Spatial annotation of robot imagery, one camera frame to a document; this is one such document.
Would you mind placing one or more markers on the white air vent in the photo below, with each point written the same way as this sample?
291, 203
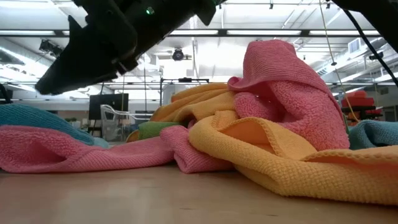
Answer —
354, 46

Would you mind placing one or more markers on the black ceiling spotlight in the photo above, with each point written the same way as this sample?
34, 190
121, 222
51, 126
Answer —
178, 54
51, 48

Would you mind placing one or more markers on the green microfiber towel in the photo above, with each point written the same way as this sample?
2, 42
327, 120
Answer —
155, 129

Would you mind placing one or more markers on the clear water bottle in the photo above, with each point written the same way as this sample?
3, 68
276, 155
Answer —
341, 98

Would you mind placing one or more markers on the small green potted plant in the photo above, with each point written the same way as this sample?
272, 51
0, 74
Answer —
71, 120

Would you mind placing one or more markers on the black ceiling dome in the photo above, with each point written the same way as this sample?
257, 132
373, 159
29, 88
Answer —
376, 57

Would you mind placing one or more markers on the black ceiling light rail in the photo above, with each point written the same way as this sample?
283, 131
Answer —
306, 32

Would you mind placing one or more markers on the orange microfiber towel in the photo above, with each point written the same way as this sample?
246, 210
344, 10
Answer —
248, 155

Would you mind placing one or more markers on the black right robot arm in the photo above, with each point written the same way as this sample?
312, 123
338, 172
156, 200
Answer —
379, 15

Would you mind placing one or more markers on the blue microfiber towel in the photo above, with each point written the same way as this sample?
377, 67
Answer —
37, 119
373, 133

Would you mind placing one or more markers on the pink microfiber towel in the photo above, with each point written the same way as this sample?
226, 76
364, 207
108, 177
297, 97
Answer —
280, 93

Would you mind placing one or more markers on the black computer monitor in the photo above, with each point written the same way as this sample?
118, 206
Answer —
109, 102

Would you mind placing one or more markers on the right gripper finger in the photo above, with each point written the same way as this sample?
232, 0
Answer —
93, 56

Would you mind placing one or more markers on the red storage bins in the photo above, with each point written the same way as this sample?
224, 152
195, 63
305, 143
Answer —
357, 101

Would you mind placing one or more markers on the clear plastic bin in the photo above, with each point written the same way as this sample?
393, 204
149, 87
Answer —
115, 124

